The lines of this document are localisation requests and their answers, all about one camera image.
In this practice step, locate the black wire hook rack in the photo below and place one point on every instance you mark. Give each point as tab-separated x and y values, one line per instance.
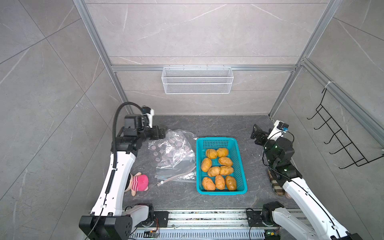
340	136

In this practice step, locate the pink plush pig toy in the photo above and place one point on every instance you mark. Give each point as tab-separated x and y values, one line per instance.
137	183

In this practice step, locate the clear pink-dotted zipper bag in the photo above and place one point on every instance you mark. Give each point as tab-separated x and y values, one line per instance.
175	156

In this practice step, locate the checkered beige cloth item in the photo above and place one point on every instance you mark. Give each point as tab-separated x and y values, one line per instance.
276	187

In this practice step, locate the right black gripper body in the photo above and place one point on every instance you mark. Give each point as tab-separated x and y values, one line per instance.
263	138

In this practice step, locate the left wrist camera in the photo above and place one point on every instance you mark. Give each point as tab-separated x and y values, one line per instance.
149	113

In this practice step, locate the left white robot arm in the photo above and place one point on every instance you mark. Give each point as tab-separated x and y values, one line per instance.
108	219

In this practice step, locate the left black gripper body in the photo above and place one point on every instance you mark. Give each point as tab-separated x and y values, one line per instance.
152	133

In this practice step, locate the teal plastic basket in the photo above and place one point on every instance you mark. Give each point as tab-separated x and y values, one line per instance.
202	144

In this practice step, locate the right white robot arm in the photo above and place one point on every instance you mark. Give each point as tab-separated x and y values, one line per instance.
276	156

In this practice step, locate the metal base rail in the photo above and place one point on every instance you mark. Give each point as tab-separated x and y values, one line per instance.
209	224

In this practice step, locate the white wire mesh shelf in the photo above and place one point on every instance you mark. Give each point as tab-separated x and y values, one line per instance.
197	80

